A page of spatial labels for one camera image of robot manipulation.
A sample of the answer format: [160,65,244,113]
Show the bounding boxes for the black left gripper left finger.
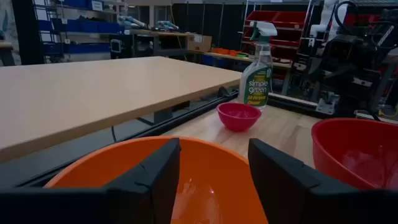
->
[104,138,182,224]

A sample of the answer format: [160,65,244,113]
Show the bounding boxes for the blue bin storage shelf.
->
[32,0,126,63]

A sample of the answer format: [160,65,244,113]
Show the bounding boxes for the long wooden bench top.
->
[201,51,293,70]

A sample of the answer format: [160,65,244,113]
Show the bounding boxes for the wooden workbench with black frame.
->
[129,29,196,58]

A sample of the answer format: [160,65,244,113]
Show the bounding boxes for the brown cardboard box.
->
[187,34,213,53]

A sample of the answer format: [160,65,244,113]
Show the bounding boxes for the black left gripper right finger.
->
[248,138,358,224]

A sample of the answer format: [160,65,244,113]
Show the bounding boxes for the large red plastic bowl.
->
[311,117,398,190]

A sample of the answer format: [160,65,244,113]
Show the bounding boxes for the orange plastic bowl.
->
[44,135,269,224]

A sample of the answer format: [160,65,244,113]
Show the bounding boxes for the red bin storage rack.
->
[241,9,312,74]

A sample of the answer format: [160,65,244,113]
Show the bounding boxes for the black vertical pillar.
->
[11,0,46,66]

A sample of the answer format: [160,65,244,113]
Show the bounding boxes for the black cable loop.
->
[333,0,362,35]

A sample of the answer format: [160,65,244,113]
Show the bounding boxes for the silver metal corner bracket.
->
[315,92,340,115]

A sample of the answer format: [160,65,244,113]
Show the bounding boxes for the black aluminium frame rail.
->
[0,90,239,188]
[267,92,322,118]

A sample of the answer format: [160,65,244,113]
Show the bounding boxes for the Simple Green spray bottle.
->
[238,21,278,110]

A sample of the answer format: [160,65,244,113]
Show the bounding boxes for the orange parts on bench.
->
[211,47,241,58]

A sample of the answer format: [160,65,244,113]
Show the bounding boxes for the light wood neighbouring table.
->
[0,55,243,163]

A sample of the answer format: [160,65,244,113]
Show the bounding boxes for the small pink plastic bowl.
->
[216,102,262,132]

